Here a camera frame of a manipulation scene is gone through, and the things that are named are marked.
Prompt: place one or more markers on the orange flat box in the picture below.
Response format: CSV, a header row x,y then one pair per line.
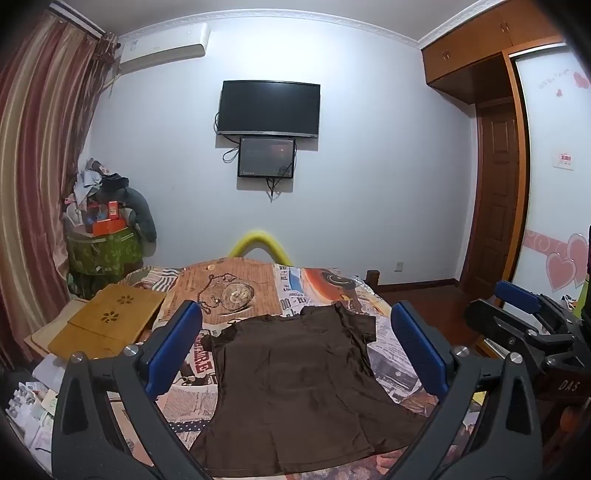
x,y
109,226

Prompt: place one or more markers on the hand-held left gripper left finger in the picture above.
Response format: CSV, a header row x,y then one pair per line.
x,y
173,350

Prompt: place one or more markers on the small black wall monitor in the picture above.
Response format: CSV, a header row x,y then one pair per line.
x,y
265,157

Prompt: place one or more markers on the yellow foam tube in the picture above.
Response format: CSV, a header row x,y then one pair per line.
x,y
258,235

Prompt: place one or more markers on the black wall television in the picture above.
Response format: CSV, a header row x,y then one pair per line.
x,y
268,108

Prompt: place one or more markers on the red and white label sticker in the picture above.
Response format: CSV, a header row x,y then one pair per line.
x,y
563,160

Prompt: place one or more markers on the wooden lap desk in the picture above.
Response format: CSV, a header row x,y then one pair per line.
x,y
111,318

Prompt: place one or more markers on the bed with printed sheet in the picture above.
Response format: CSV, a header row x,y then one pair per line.
x,y
240,286

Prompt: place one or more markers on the small red box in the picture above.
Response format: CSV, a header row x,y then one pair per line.
x,y
112,210

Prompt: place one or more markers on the wooden bed post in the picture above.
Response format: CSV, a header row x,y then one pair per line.
x,y
371,278

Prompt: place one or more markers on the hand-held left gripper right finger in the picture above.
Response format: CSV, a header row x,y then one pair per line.
x,y
418,350

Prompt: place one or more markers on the pile of white packets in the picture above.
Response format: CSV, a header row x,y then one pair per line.
x,y
32,406

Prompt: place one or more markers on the pile of clothes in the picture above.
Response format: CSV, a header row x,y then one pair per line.
x,y
90,180

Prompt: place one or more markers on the white air conditioner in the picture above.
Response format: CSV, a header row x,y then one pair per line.
x,y
161,48

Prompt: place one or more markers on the wooden door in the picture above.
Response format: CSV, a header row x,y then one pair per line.
x,y
496,194

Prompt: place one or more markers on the brown t-shirt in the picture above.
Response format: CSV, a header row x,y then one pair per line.
x,y
295,369

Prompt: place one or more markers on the striped curtain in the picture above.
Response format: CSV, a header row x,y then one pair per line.
x,y
41,161

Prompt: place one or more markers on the pink heart sticker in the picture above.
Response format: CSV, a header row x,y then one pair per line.
x,y
565,263

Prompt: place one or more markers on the green patterned storage box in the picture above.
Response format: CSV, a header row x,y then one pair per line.
x,y
101,258

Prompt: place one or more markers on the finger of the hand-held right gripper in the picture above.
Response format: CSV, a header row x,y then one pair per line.
x,y
498,323
517,295

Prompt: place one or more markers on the wooden wardrobe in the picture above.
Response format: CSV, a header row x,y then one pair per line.
x,y
466,55

